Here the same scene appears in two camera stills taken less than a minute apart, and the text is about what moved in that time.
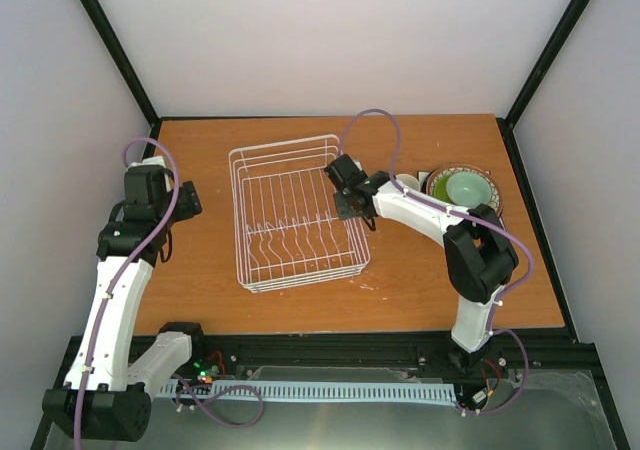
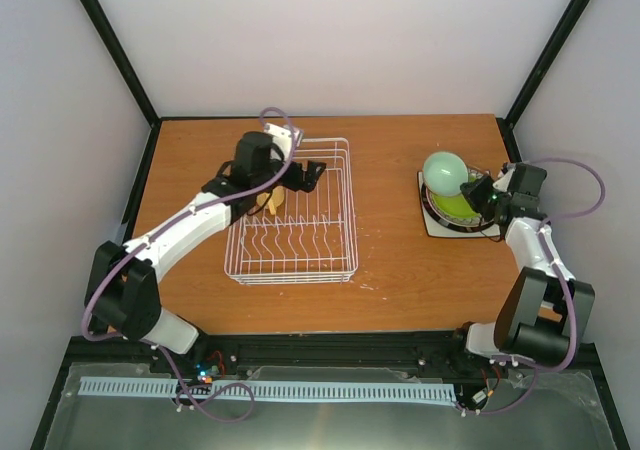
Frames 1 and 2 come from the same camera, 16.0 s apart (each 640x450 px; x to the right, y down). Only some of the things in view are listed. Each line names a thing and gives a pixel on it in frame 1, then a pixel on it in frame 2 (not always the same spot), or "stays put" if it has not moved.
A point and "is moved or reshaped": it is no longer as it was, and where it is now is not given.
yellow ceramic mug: (409, 180) → (274, 201)
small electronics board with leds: (206, 376) stays put
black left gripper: (188, 201) → (310, 178)
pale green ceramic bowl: (468, 189) is moved or reshaped
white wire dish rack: (285, 215) stays put
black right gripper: (342, 212) → (473, 190)
